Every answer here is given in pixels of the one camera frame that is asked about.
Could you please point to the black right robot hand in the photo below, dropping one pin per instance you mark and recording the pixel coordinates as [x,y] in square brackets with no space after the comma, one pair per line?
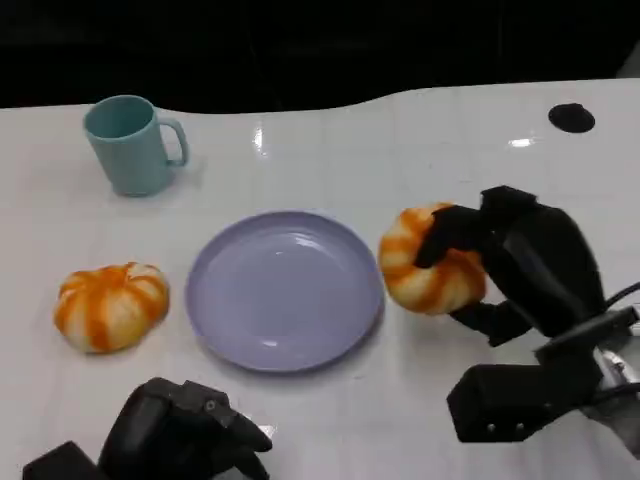
[545,260]

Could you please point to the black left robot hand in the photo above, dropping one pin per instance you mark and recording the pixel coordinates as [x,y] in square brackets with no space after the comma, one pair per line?
[150,435]

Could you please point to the orange and white bread roll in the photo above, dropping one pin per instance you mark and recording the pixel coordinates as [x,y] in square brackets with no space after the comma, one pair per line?
[415,285]
[110,307]

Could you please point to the lilac plate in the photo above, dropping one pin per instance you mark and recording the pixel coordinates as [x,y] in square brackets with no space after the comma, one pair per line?
[282,292]

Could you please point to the pale green mug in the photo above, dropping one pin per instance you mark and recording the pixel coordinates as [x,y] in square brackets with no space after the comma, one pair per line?
[129,157]

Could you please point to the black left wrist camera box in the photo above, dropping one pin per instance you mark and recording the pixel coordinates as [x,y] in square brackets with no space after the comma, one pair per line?
[60,462]

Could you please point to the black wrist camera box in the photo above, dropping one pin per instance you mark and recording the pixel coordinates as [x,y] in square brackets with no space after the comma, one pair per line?
[60,462]
[500,400]

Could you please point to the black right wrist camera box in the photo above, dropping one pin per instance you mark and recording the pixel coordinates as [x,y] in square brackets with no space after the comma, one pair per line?
[500,400]

